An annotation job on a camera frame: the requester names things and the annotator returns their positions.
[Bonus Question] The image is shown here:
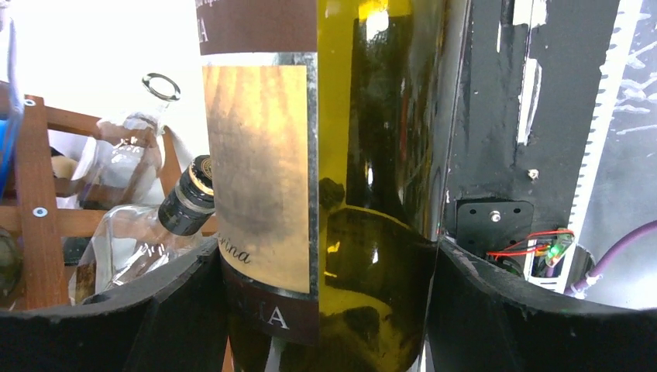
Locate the blue square vodka bottle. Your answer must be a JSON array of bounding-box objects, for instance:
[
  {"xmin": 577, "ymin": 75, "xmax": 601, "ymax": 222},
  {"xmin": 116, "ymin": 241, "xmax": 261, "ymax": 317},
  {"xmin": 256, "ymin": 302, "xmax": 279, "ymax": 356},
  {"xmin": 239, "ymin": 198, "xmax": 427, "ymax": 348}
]
[{"xmin": 1, "ymin": 8, "xmax": 24, "ymax": 197}]

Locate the grey slotted cable duct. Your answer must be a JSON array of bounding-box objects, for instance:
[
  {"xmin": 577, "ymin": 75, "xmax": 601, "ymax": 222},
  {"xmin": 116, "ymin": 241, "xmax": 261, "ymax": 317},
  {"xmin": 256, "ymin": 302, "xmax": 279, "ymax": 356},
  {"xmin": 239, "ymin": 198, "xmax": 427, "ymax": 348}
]
[{"xmin": 554, "ymin": 0, "xmax": 645, "ymax": 294}]

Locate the tall clear glass bottle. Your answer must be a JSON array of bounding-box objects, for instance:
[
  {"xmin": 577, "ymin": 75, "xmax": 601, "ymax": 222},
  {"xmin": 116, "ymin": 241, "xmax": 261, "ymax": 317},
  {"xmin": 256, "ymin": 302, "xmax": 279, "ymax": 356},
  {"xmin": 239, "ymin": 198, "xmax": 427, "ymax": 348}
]
[{"xmin": 64, "ymin": 72, "xmax": 181, "ymax": 210}]

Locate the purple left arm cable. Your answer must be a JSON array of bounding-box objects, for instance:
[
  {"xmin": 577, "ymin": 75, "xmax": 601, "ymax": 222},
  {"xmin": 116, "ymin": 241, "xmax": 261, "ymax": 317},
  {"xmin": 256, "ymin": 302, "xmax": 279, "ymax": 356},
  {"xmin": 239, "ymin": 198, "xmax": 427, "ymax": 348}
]
[{"xmin": 564, "ymin": 219, "xmax": 657, "ymax": 299}]

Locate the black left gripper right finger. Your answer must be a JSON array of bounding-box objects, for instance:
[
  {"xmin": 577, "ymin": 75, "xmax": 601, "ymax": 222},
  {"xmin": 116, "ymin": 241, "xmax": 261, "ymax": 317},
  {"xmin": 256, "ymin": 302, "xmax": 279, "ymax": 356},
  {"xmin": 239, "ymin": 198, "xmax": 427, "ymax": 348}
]
[{"xmin": 428, "ymin": 240, "xmax": 656, "ymax": 371}]

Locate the clear liquor bottle black cap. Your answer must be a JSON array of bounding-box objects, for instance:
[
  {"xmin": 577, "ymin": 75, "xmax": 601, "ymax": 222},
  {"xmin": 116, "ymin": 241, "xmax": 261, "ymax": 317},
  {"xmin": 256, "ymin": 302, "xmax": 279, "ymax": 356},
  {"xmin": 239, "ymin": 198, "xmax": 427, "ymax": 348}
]
[{"xmin": 69, "ymin": 155, "xmax": 215, "ymax": 305}]

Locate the brown wooden wine rack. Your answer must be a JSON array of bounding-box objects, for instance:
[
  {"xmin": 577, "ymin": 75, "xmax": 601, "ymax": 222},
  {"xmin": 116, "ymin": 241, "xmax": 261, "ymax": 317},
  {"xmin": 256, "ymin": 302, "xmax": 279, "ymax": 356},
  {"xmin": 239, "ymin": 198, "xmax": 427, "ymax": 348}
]
[{"xmin": 0, "ymin": 81, "xmax": 219, "ymax": 312}]

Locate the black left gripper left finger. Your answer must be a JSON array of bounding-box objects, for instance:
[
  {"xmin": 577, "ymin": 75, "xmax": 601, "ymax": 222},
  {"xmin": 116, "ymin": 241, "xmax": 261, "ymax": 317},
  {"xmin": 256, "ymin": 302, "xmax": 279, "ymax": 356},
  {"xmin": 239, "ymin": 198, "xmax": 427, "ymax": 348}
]
[{"xmin": 1, "ymin": 238, "xmax": 228, "ymax": 371}]

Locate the green wine bottle grey cap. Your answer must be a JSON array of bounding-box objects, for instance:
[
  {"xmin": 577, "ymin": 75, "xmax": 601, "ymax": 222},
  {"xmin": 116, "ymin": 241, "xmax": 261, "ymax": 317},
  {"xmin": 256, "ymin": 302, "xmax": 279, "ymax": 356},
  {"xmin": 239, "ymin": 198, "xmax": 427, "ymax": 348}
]
[{"xmin": 196, "ymin": 1, "xmax": 448, "ymax": 371}]

